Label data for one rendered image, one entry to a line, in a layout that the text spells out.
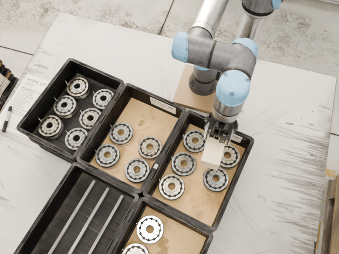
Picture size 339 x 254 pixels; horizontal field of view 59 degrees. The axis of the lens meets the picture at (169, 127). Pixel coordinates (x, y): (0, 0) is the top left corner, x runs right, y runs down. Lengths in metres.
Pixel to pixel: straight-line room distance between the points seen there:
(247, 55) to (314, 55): 2.00
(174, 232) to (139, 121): 0.49
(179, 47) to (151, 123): 0.61
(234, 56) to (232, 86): 0.10
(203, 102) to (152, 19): 1.46
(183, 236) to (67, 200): 0.49
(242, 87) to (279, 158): 0.82
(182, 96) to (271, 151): 0.50
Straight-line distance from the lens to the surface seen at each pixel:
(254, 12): 1.13
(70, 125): 1.42
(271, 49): 2.70
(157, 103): 1.31
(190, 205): 1.23
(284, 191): 1.45
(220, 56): 0.78
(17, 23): 3.13
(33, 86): 1.75
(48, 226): 1.33
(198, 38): 0.81
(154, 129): 1.33
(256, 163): 1.45
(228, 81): 0.71
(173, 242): 1.22
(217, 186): 1.22
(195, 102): 1.50
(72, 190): 1.32
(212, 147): 1.00
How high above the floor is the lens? 2.05
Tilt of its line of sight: 67 degrees down
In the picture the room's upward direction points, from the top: 4 degrees counter-clockwise
